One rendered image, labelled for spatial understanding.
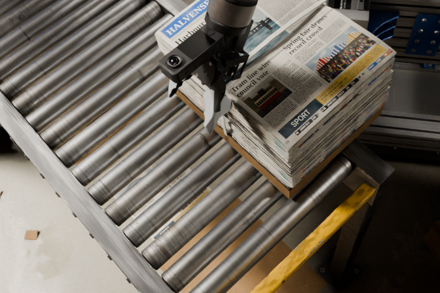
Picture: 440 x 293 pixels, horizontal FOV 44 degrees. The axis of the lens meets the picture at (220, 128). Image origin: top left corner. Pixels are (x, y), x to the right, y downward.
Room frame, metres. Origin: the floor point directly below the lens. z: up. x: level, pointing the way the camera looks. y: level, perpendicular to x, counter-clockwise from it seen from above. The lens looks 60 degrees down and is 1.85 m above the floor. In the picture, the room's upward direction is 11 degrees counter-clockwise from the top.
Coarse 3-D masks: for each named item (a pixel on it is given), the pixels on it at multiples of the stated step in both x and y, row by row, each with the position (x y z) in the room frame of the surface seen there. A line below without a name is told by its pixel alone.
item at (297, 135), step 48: (288, 48) 0.62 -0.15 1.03; (336, 48) 0.60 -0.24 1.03; (384, 48) 0.58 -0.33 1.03; (240, 96) 0.54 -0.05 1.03; (288, 96) 0.52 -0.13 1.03; (336, 96) 0.50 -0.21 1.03; (384, 96) 0.56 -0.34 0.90; (240, 144) 0.54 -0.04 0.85; (288, 144) 0.42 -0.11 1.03; (336, 144) 0.48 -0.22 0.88
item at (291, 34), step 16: (304, 0) 0.73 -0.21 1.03; (288, 16) 0.70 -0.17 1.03; (304, 16) 0.69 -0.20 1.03; (320, 16) 0.68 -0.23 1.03; (272, 32) 0.67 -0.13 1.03; (288, 32) 0.66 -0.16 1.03; (304, 32) 0.65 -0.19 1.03; (272, 48) 0.63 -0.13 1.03; (256, 64) 0.60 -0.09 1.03; (240, 80) 0.57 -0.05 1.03
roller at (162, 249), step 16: (240, 176) 0.49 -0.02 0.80; (256, 176) 0.49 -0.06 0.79; (208, 192) 0.47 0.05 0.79; (224, 192) 0.46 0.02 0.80; (240, 192) 0.46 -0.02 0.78; (192, 208) 0.44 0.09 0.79; (208, 208) 0.43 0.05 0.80; (224, 208) 0.43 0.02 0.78; (176, 224) 0.41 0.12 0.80; (192, 224) 0.40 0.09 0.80; (160, 240) 0.38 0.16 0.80; (176, 240) 0.38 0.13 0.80; (144, 256) 0.36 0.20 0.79; (160, 256) 0.35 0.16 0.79
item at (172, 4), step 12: (156, 0) 1.03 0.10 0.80; (168, 0) 1.03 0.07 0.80; (180, 0) 1.02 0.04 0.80; (168, 12) 0.99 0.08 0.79; (360, 144) 0.51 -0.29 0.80; (348, 156) 0.49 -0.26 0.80; (360, 156) 0.48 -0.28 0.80; (372, 156) 0.48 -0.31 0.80; (360, 168) 0.45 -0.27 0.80; (372, 168) 0.45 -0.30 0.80; (384, 168) 0.44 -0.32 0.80; (348, 180) 0.47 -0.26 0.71; (360, 180) 0.45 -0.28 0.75; (372, 180) 0.43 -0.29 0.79; (384, 180) 0.42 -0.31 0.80; (384, 192) 0.43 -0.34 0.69; (372, 204) 0.41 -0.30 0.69
